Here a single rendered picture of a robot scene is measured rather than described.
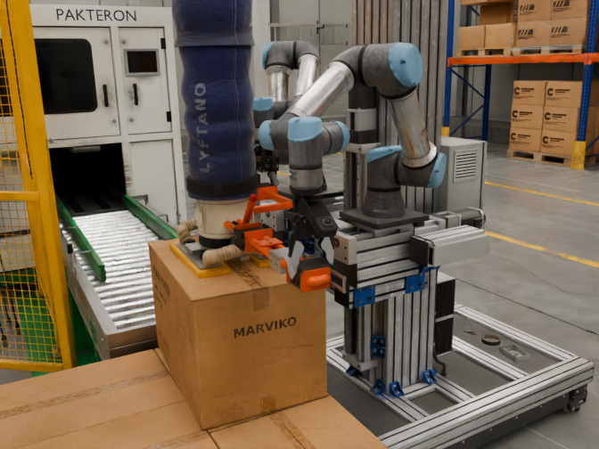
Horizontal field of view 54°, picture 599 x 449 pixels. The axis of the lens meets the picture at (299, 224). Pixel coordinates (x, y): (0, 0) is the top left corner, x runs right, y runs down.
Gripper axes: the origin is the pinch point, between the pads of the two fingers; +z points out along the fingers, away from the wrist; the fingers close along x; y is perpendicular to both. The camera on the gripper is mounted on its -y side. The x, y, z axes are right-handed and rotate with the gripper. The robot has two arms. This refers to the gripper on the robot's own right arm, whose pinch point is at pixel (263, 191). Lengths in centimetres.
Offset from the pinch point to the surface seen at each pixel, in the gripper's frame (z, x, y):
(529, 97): 2, 648, -483
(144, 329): 48, -48, -4
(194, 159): -19, -36, 34
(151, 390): 54, -54, 31
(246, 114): -32, -20, 38
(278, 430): 54, -27, 70
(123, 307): 54, -49, -44
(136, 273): 52, -36, -83
